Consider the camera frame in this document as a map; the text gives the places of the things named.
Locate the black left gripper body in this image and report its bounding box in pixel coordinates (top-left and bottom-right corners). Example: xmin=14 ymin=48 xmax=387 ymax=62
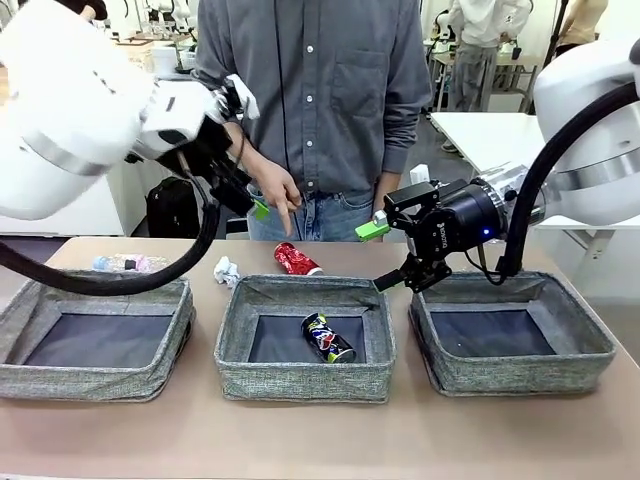
xmin=189 ymin=114 xmax=239 ymax=181

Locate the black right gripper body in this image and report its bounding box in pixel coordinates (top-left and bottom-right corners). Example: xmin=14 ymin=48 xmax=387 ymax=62
xmin=409 ymin=179 xmax=501 ymax=261

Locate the crushed red soda can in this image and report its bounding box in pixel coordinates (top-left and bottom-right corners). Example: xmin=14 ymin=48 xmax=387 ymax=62
xmin=273 ymin=241 xmax=325 ymax=277

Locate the crushed black soda can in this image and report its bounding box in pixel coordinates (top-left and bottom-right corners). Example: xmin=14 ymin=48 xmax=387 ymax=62
xmin=299 ymin=313 xmax=357 ymax=364

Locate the clear bottle with blue cap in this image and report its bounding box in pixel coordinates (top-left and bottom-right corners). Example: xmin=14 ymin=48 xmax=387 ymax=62
xmin=92 ymin=252 xmax=171 ymax=274

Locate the person's left forearm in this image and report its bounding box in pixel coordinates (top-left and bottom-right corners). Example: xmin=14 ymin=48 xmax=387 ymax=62
xmin=382 ymin=168 xmax=407 ymax=197

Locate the person's right forearm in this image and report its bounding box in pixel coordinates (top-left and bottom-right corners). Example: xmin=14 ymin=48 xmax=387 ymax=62
xmin=225 ymin=121 xmax=262 ymax=169

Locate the person's right hand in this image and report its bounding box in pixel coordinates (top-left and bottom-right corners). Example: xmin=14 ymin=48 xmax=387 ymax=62
xmin=247 ymin=149 xmax=304 ymax=236

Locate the black backpack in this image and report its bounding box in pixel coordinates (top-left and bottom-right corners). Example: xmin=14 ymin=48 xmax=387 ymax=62
xmin=146 ymin=175 xmax=201 ymax=240

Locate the crumpled white paper ball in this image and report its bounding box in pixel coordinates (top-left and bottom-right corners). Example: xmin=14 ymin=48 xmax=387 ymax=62
xmin=213 ymin=255 xmax=241 ymax=288

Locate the large white table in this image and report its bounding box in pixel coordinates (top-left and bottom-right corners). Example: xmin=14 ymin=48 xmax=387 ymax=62
xmin=429 ymin=112 xmax=640 ymax=261

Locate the white cylindrical container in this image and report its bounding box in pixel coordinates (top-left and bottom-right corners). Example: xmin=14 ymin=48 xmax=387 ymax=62
xmin=152 ymin=44 xmax=179 ymax=76

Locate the person in grey shirt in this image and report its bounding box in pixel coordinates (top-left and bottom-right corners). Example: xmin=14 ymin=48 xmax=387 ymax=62
xmin=192 ymin=0 xmax=434 ymax=243

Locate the white lattice crate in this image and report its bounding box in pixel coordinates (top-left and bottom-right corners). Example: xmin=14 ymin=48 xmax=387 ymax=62
xmin=117 ymin=37 xmax=154 ymax=61

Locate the grey fabric basket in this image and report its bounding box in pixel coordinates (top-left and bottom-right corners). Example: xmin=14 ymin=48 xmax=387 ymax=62
xmin=0 ymin=269 xmax=196 ymax=404
xmin=407 ymin=270 xmax=617 ymax=399
xmin=214 ymin=273 xmax=397 ymax=405

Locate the bystander in beige trousers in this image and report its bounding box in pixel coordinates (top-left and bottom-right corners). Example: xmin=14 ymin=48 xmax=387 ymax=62
xmin=447 ymin=0 xmax=531 ymax=114

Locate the light wooden desk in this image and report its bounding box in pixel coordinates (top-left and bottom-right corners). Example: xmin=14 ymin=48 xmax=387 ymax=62
xmin=429 ymin=49 xmax=541 ymax=114

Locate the black tripod pole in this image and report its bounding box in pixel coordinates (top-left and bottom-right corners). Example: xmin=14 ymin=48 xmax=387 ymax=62
xmin=542 ymin=0 xmax=571 ymax=66

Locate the bystander in black trousers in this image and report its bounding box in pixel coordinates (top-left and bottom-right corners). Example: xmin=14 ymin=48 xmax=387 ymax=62
xmin=554 ymin=0 xmax=609 ymax=59

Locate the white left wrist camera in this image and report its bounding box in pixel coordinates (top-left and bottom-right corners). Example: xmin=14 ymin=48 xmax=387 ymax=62
xmin=215 ymin=73 xmax=261 ymax=121

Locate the thin black hanging cord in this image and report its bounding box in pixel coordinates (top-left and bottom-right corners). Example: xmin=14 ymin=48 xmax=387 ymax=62
xmin=274 ymin=0 xmax=307 ymax=241

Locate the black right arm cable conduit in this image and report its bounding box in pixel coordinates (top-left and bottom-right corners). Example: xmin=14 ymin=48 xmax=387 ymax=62
xmin=497 ymin=79 xmax=640 ymax=286

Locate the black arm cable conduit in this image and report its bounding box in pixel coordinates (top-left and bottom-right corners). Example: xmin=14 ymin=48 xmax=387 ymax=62
xmin=0 ymin=149 xmax=224 ymax=296
xmin=497 ymin=79 xmax=640 ymax=286

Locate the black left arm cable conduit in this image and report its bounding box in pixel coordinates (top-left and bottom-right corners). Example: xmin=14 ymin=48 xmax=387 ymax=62
xmin=0 ymin=149 xmax=224 ymax=296

